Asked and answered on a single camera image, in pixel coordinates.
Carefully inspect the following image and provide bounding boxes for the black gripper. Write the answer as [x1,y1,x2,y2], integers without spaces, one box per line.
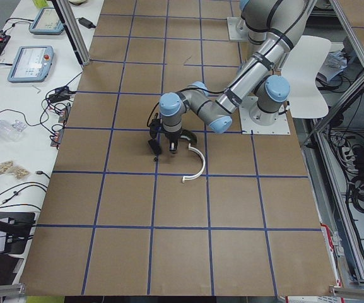
[165,131,182,153]

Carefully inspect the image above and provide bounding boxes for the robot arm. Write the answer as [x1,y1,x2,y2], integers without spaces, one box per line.
[159,1,315,153]

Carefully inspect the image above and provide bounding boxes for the curved brake shoe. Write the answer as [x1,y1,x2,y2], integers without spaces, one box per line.
[180,129,197,145]

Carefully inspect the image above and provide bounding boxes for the black brake pad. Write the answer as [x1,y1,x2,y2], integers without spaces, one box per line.
[148,139,162,155]

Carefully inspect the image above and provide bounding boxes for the white curved plastic part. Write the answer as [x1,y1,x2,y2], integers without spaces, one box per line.
[181,143,206,184]

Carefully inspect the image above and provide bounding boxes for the white chair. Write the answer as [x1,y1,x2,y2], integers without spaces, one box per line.
[281,35,331,119]

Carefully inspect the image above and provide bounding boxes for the black power adapter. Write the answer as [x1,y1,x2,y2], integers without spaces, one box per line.
[78,17,96,29]

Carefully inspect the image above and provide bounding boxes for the plastic water bottle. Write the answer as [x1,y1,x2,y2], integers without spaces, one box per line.
[0,120,21,141]

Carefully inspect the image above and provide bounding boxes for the near blue teach pendant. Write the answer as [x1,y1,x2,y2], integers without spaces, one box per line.
[7,45,54,83]

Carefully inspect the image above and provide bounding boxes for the blue teach pendant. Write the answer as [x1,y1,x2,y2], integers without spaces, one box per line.
[29,7,64,35]
[7,45,54,83]

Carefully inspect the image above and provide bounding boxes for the far blue teach pendant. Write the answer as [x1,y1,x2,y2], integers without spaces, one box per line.
[29,7,64,35]

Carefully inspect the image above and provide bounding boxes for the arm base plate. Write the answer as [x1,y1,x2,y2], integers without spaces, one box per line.
[226,17,249,42]
[239,96,290,135]

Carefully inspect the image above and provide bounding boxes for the aluminium frame post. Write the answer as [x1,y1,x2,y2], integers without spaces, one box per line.
[51,0,90,66]

